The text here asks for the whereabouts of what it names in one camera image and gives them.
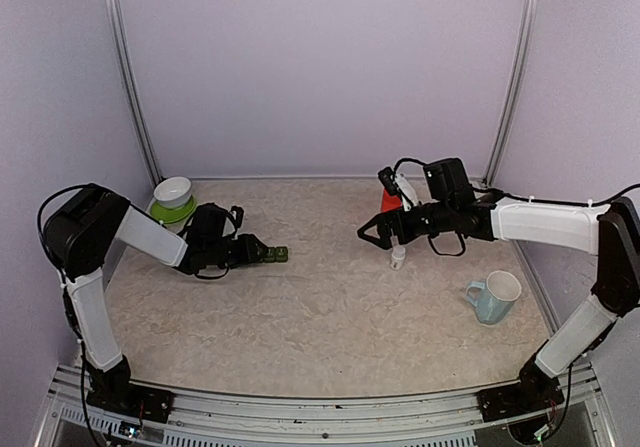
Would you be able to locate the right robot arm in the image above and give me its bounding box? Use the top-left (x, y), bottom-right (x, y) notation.
top-left (357, 186), bottom-right (639, 411)

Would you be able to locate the right aluminium frame post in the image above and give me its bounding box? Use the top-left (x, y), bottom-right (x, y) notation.
top-left (482, 0), bottom-right (539, 187)

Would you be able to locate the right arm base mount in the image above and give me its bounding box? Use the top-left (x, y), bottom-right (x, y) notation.
top-left (477, 364), bottom-right (565, 422)

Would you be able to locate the green plate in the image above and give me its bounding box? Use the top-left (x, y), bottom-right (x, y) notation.
top-left (150, 195), bottom-right (197, 224)

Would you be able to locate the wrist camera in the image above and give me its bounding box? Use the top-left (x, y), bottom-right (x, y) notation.
top-left (223, 206), bottom-right (244, 237)
top-left (378, 167), bottom-right (420, 211)

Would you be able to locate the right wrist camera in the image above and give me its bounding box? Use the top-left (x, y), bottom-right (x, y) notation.
top-left (378, 167), bottom-right (420, 211)

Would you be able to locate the white pill bottle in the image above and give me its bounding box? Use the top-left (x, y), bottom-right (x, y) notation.
top-left (390, 245), bottom-right (406, 270)

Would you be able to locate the white bowl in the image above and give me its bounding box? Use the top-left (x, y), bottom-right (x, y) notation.
top-left (153, 176), bottom-right (192, 209)

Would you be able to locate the red pill bottle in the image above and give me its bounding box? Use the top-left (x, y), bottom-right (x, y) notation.
top-left (380, 189), bottom-right (403, 212)

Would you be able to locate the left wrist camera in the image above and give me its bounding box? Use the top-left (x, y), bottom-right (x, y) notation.
top-left (223, 206), bottom-right (244, 237)

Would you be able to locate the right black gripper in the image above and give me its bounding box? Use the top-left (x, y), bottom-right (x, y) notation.
top-left (357, 198), bottom-right (455, 250)

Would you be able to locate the aluminium frame post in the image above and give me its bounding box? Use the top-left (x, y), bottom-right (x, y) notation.
top-left (105, 0), bottom-right (163, 186)
top-left (482, 0), bottom-right (539, 187)

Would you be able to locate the front aluminium rail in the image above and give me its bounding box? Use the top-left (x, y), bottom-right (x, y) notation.
top-left (30, 364), bottom-right (619, 446)

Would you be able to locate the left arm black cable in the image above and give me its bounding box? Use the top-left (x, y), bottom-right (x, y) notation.
top-left (36, 183), bottom-right (101, 278)

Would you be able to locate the left aluminium frame post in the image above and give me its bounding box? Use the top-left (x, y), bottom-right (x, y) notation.
top-left (105, 0), bottom-right (163, 186)

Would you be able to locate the green weekly pill organizer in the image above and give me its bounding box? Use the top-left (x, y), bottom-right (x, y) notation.
top-left (254, 246), bottom-right (289, 263)

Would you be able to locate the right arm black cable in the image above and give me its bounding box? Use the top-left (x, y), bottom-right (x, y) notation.
top-left (469, 180), bottom-right (640, 210)

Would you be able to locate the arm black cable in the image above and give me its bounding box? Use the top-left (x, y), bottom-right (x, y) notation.
top-left (36, 183), bottom-right (101, 278)
top-left (469, 180), bottom-right (640, 210)

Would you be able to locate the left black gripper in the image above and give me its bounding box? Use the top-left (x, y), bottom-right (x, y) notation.
top-left (207, 233), bottom-right (269, 269)

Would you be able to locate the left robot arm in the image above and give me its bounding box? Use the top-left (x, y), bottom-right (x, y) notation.
top-left (38, 184), bottom-right (269, 373)

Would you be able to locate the light blue mug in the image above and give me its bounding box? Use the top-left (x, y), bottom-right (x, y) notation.
top-left (465, 270), bottom-right (522, 325)

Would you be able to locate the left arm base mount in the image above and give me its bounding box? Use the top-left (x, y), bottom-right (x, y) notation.
top-left (87, 357), bottom-right (174, 424)

